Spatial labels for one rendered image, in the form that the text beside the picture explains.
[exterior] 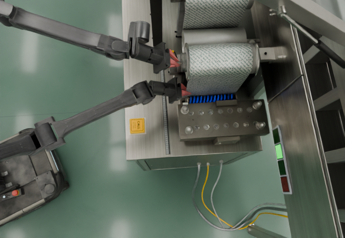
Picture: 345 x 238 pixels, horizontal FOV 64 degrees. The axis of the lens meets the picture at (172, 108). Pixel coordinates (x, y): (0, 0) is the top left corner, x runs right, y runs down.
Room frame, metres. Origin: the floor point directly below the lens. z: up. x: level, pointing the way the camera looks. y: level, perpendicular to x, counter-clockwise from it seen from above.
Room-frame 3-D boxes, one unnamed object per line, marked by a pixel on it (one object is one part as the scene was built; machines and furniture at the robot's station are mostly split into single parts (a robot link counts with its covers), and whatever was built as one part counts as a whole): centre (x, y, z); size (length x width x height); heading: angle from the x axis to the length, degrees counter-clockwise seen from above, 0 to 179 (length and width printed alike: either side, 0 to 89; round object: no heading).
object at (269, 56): (0.53, -0.33, 1.28); 0.06 x 0.05 x 0.02; 100
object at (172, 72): (0.51, 0.01, 1.05); 0.06 x 0.05 x 0.31; 100
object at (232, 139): (0.24, -0.26, 0.97); 0.10 x 0.03 x 0.11; 100
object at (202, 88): (0.44, -0.17, 1.10); 0.23 x 0.01 x 0.18; 100
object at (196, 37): (0.62, -0.14, 1.18); 0.26 x 0.12 x 0.12; 100
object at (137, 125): (0.28, 0.16, 0.91); 0.07 x 0.07 x 0.02; 10
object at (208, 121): (0.33, -0.23, 1.00); 0.40 x 0.16 x 0.06; 100
